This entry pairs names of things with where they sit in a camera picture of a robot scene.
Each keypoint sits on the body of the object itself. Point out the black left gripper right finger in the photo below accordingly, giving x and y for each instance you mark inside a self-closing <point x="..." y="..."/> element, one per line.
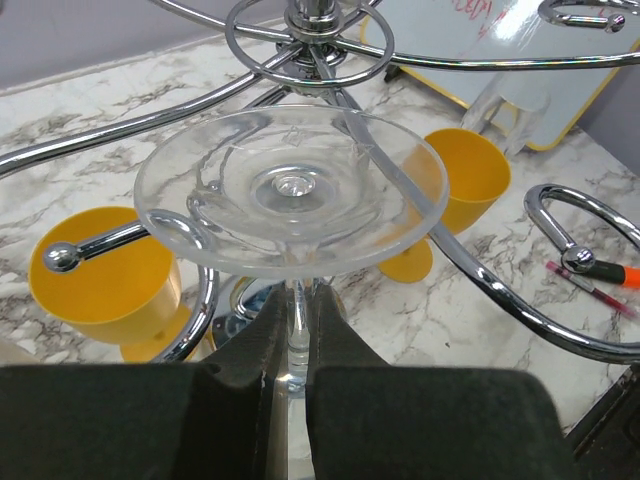
<point x="367" y="419"/>

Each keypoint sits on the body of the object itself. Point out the black orange highlighter marker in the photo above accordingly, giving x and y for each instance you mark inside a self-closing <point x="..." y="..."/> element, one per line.
<point x="625" y="276"/>

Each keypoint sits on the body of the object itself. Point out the clear wine glass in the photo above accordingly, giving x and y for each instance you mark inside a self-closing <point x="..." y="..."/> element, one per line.
<point x="293" y="193"/>

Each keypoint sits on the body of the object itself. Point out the small whiteboard yellow frame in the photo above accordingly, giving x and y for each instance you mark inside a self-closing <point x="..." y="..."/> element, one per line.
<point x="476" y="30"/>

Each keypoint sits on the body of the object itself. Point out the orange plastic goblet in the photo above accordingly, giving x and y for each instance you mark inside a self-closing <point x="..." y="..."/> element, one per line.
<point x="478" y="173"/>
<point x="129" y="297"/>

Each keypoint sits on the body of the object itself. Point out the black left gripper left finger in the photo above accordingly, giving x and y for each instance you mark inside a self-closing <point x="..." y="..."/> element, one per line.
<point x="220" y="418"/>

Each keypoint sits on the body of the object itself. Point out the right orange plastic goblet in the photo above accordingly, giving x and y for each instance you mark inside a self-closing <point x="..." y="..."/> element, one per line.
<point x="478" y="173"/>

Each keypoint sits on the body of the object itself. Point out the red pen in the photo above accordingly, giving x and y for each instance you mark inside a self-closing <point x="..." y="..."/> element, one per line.
<point x="594" y="292"/>

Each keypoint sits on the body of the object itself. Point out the left orange plastic goblet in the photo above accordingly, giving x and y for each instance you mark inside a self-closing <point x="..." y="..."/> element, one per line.
<point x="129" y="297"/>

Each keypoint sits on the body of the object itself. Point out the chrome wine glass rack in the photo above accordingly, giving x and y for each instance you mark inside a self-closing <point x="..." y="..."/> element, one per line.
<point x="314" y="24"/>

